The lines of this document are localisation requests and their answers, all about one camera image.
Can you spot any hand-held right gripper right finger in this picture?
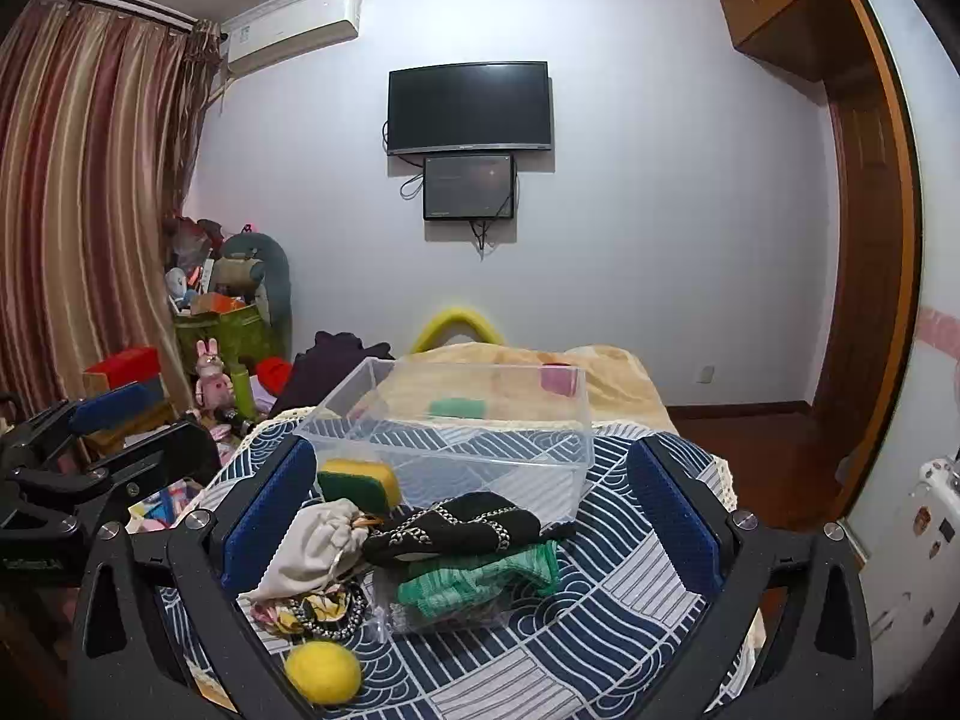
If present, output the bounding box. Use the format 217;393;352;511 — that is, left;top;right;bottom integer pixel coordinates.
624;433;875;720

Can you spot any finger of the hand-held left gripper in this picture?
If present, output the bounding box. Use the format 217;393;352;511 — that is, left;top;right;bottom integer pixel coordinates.
7;381;158;470
11;420;223;533

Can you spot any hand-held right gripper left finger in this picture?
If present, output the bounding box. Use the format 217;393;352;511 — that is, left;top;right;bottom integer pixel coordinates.
67;436;320;720

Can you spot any beige drawstring pouch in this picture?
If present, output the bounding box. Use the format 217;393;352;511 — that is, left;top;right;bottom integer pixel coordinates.
238;496;373;605

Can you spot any black knitted cloth white pattern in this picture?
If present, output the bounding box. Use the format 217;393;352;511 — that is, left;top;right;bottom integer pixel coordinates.
362;493;578;568

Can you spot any clear plastic storage box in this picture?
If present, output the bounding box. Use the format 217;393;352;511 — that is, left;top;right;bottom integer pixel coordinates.
292;356;597;530

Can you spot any red box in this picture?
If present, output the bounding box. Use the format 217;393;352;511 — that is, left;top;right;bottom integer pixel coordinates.
82;346;163;392

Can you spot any pink rabbit plush toy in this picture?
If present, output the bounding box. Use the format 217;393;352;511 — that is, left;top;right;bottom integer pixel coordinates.
193;339;238;412

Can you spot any floral fabric scrunchie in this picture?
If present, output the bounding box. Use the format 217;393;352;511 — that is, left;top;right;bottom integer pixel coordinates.
250;589;316;640

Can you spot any yellow and green sponge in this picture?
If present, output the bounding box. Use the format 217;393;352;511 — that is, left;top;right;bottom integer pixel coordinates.
316;459;402;508

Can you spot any green bottle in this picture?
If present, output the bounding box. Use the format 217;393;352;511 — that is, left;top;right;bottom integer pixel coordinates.
232;364;260;422

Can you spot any green cardboard box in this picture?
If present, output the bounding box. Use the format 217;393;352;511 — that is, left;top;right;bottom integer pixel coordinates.
174;304;275;377

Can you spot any red cloth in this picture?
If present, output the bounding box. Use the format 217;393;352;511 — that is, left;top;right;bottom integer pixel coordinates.
255;356;296;396

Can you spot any yellow blanket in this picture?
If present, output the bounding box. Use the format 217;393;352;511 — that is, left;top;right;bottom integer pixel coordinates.
390;341;677;437

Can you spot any navy wave pattern blanket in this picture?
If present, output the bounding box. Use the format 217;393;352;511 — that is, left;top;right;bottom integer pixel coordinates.
127;412;767;720

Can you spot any yellow felt ball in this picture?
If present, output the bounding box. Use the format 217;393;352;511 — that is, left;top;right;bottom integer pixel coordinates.
285;641;364;707

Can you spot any dark purple clothing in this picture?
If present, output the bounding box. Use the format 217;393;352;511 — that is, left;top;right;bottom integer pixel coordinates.
288;330;395;415

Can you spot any green knitted cloth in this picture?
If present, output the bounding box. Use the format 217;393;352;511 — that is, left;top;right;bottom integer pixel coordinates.
396;540;563;620

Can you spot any striped brown curtain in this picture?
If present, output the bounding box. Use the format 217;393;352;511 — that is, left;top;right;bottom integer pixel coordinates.
0;0;220;425

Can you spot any clear plastic bag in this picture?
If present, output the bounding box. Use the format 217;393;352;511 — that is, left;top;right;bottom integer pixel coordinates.
373;561;520;643

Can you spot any white appliance with stickers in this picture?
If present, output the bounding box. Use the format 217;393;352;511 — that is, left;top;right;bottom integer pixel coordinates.
853;446;960;707

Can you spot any yellow foam arch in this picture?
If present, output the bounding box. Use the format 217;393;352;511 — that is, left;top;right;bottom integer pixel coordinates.
409;298;505;355

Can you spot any wooden door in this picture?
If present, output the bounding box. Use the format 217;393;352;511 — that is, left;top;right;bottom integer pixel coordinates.
811;0;925;522

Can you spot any curtain rod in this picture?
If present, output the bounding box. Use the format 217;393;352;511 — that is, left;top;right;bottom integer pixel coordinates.
36;0;224;38

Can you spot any white air conditioner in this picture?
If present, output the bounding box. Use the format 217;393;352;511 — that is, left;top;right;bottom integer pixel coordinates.
223;0;362;78

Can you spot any wooden overhead cabinet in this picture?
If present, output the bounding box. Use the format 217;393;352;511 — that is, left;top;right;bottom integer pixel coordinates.
714;0;880;85

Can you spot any small black wall monitor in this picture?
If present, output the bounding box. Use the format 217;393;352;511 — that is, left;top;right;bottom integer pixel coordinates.
423;154;518;222

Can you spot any black wall television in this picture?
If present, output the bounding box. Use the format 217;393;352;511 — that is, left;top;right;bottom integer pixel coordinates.
387;61;554;157

